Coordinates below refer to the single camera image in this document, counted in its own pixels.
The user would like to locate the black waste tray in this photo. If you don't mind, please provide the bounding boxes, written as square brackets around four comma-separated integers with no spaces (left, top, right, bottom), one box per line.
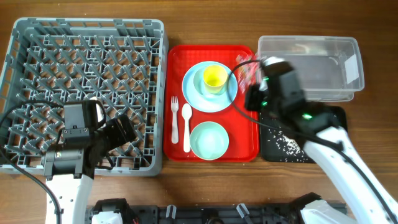
[259,106,348,164]

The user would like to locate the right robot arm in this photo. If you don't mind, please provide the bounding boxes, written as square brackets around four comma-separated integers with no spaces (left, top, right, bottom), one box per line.
[245,57,397,223]

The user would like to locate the rice and food scraps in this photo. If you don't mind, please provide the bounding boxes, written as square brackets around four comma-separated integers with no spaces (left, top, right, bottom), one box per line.
[266,129,307,162]

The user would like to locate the red snack wrapper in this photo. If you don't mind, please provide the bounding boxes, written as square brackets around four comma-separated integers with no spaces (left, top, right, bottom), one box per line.
[236,55,259,93]

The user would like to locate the red plastic tray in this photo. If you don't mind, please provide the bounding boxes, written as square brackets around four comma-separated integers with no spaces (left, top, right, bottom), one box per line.
[163,45,259,162]

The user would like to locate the yellow plastic cup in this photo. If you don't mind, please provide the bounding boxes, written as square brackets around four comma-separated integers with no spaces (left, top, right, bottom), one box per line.
[203,65,228,94]

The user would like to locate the mint green bowl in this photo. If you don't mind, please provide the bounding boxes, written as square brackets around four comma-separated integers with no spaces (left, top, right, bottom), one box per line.
[190,121,229,161]

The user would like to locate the white plastic fork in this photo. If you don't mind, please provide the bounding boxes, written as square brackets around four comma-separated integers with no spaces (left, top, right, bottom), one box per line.
[171,96,179,144]

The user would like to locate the clear plastic bin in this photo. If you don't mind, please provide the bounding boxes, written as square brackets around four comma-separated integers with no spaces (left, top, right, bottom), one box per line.
[257,35,365,101]

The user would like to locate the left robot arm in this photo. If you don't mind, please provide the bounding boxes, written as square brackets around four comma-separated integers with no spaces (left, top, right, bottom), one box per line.
[44,100,136,223]

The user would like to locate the white plastic spoon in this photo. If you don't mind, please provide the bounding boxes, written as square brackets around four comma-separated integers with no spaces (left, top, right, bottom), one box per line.
[182,103,192,153]

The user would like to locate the grey dishwasher rack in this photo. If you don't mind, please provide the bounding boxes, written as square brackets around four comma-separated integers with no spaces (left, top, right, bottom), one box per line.
[1,17,169,176]

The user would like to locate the light blue plate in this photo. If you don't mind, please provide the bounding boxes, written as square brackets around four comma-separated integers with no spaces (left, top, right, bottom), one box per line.
[182,61,238,113]

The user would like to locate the small green saucer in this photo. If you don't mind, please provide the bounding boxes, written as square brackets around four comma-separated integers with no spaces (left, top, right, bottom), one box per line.
[193,67,226,99]

